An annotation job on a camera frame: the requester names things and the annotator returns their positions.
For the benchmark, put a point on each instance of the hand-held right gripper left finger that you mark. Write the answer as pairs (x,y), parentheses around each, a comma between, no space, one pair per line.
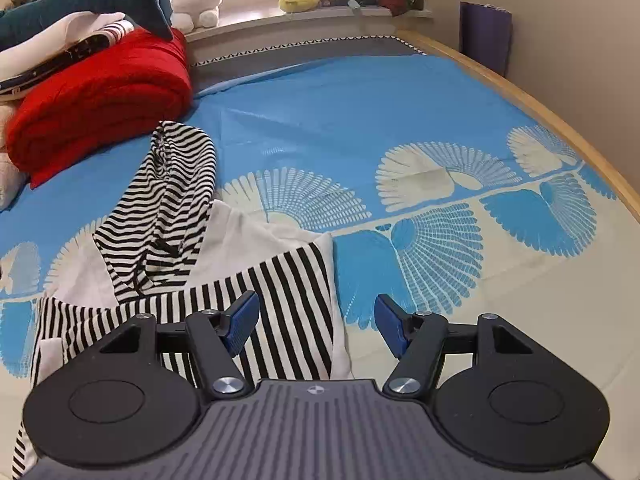
(244,321)

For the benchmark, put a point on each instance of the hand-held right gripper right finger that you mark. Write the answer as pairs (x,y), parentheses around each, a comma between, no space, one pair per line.
(391,325)

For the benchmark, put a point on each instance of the black white striped hooded top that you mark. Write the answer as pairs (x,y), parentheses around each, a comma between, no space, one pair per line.
(165,195)

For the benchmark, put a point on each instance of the blue fan-print bed sheet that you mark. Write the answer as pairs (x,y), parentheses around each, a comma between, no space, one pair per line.
(350,110)

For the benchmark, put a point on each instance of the red folded blanket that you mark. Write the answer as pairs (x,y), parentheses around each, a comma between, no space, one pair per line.
(100,95)

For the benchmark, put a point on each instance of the grey mattress pad triangle trim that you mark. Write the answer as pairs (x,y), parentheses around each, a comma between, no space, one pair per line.
(300,55)

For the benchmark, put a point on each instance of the purple board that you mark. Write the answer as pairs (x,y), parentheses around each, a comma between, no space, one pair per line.
(485,37)

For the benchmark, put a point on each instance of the window sill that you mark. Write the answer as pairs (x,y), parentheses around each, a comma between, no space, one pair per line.
(300,20)

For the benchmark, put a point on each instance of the white bear plush toy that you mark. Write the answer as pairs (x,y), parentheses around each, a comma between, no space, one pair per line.
(195,5)

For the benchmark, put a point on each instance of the yellow duck plush toy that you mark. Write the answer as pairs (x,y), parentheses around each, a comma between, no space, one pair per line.
(298,1)

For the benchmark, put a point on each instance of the teal shark plush toy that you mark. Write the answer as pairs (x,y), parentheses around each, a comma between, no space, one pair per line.
(35,19)

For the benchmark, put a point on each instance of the wooden bed frame rail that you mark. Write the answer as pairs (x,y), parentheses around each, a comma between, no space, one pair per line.
(525,92)

